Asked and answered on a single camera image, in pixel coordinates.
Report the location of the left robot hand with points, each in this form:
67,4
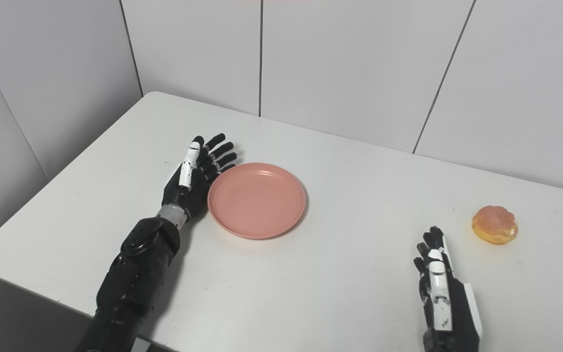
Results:
194,181

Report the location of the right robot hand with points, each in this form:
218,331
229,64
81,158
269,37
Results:
445,303

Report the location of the pink plate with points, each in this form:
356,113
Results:
257,200

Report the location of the cream puff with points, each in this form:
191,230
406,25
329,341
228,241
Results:
495,224

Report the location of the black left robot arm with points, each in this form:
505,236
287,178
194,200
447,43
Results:
135,278

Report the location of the white table leg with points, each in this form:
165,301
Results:
140,344

